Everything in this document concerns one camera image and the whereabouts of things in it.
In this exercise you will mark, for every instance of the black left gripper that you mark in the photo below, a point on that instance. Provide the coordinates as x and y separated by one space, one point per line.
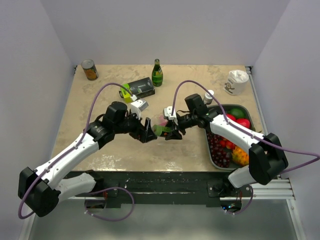
143 133

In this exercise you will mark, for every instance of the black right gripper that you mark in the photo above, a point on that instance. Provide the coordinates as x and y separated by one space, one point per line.
175 135

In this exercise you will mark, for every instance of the green pill bottle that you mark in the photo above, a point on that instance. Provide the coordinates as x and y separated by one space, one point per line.
161 131

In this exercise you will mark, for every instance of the pink weekly pill organizer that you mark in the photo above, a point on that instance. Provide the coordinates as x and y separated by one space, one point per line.
159 120

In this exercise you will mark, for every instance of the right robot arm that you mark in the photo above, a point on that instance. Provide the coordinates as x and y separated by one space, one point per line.
266 159

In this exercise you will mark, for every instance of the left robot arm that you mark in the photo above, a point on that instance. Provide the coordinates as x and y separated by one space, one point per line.
41 189

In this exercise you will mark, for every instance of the white supplement bottle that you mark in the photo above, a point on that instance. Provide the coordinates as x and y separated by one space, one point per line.
207 99

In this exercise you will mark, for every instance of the black green razor box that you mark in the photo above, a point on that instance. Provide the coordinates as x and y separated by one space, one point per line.
142 88

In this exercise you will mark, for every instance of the green glass bottle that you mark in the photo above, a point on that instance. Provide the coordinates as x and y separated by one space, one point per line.
157 74

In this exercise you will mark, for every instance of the grey fruit tray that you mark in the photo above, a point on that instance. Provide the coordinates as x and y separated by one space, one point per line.
227 107

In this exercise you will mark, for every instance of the dark red grapes bunch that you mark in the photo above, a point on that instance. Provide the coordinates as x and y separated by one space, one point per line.
220 156

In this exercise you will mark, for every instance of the green apple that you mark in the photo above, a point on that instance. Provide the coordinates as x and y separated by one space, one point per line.
237 113

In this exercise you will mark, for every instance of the yellow dragon fruit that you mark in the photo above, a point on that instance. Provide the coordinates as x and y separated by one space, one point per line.
240 157

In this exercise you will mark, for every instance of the red apple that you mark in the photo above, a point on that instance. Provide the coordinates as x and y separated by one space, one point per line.
244 122

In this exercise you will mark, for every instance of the white paper bag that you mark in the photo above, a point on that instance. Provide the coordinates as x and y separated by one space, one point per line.
236 82

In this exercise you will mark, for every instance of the orange labelled tin can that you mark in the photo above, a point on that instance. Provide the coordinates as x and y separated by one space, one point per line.
89 69

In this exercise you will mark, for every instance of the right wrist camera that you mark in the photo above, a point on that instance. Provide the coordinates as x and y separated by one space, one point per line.
169 113

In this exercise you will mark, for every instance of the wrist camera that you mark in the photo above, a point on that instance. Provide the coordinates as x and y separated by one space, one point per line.
138 106
169 113

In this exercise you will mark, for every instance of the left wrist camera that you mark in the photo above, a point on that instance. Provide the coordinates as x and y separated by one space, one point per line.
138 106

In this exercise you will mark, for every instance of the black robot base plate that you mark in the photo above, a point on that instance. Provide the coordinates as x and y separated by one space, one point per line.
165 188

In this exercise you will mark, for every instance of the aluminium frame rail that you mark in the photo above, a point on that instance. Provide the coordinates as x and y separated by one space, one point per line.
277 189

